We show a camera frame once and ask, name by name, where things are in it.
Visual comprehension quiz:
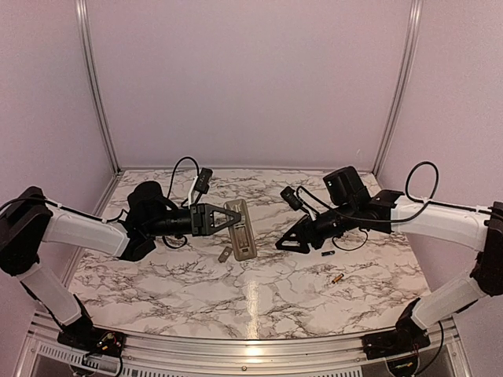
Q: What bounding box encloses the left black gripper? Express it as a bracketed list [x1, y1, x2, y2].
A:
[145, 202, 241, 236]

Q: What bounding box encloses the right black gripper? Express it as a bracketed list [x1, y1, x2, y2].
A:
[276, 200, 358, 254]

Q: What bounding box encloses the grey battery compartment cover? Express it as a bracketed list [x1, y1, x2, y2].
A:
[218, 247, 233, 263]

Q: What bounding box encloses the grey white remote control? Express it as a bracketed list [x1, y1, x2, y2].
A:
[224, 199, 257, 262]

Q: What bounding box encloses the gold AA battery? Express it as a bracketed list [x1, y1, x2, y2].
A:
[331, 274, 344, 284]

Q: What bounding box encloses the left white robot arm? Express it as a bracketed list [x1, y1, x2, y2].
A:
[1, 181, 241, 350]

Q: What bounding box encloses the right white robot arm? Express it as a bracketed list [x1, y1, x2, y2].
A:
[275, 167, 502, 352]

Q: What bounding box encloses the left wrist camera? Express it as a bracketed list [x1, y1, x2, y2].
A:
[187, 167, 213, 207]

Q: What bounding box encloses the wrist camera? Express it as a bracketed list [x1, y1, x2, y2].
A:
[187, 167, 213, 207]
[280, 186, 316, 220]

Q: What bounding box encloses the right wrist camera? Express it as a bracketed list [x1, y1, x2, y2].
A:
[280, 186, 316, 220]

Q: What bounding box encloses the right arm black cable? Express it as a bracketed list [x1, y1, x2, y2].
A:
[296, 160, 503, 252]

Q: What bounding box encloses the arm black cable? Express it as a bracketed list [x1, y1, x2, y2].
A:
[0, 156, 201, 251]
[296, 160, 503, 252]

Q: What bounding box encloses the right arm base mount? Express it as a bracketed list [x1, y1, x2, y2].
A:
[362, 298, 431, 360]

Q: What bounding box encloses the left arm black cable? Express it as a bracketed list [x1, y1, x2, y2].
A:
[0, 156, 201, 251]

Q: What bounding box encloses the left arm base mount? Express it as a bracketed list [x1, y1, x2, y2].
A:
[57, 314, 125, 358]

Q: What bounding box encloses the left aluminium corner post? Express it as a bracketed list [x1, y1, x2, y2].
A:
[75, 0, 121, 175]

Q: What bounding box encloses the aluminium corner post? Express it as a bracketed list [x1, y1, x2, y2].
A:
[75, 0, 121, 175]
[372, 0, 424, 178]

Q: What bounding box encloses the right aluminium corner post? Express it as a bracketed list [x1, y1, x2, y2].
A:
[372, 0, 424, 178]

